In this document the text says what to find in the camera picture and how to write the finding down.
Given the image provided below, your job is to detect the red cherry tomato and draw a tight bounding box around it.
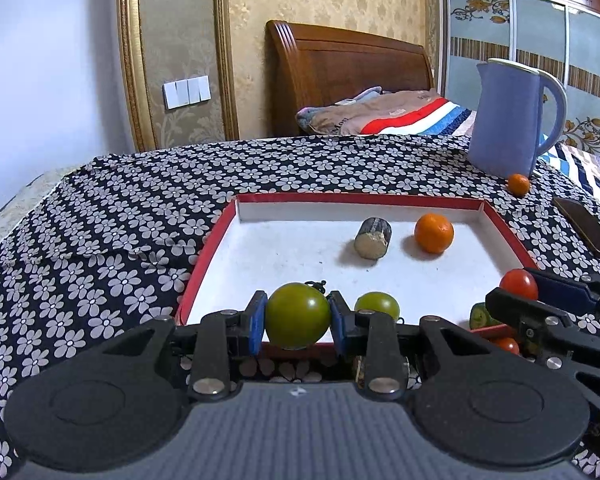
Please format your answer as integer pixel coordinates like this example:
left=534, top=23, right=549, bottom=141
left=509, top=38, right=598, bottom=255
left=500, top=269, right=539, bottom=300
left=491, top=337, right=520, bottom=356

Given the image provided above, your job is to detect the floral navy tablecloth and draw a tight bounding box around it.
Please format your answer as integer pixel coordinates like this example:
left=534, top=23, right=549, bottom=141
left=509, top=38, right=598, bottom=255
left=0, top=134, right=600, bottom=479

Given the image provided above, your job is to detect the striped bedding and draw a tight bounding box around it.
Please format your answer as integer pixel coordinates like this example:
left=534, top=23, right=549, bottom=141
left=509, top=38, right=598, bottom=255
left=296, top=87, right=600, bottom=202

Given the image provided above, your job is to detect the large orange mandarin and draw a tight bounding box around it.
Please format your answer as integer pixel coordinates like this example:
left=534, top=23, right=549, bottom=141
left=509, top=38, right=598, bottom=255
left=414, top=212, right=454, bottom=255

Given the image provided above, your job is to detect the blue ceramic pitcher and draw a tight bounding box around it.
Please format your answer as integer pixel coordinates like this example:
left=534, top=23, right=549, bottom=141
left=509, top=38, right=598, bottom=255
left=467, top=58, right=568, bottom=178

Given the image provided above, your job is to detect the white wall switch panel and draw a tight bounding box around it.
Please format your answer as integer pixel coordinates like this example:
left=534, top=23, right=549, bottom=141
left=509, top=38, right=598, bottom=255
left=162, top=75, right=211, bottom=110

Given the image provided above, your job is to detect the green tomato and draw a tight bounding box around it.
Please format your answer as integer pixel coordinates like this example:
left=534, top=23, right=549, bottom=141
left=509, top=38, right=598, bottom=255
left=354, top=292, right=400, bottom=321
left=265, top=283, right=330, bottom=350

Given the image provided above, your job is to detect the gold picture frame moulding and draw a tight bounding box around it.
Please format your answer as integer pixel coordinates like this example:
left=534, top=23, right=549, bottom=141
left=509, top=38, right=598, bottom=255
left=117, top=0, right=239, bottom=152

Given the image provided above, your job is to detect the black smartphone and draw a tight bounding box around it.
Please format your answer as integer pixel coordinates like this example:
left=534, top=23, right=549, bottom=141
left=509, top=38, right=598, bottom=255
left=553, top=197, right=600, bottom=257

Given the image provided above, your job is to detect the wardrobe with sliding doors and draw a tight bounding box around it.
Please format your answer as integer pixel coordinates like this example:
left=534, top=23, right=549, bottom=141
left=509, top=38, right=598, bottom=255
left=438, top=0, right=600, bottom=156

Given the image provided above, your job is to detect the red shallow cardboard tray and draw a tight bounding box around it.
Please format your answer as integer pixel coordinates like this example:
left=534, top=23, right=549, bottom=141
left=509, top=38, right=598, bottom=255
left=175, top=193, right=534, bottom=327

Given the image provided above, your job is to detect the wooden bed headboard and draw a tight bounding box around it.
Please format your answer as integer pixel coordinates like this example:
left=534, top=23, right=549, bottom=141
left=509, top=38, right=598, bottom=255
left=266, top=20, right=436, bottom=136

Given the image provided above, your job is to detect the small orange by pitcher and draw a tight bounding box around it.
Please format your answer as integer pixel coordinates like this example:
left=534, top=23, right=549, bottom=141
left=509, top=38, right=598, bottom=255
left=507, top=174, right=531, bottom=197

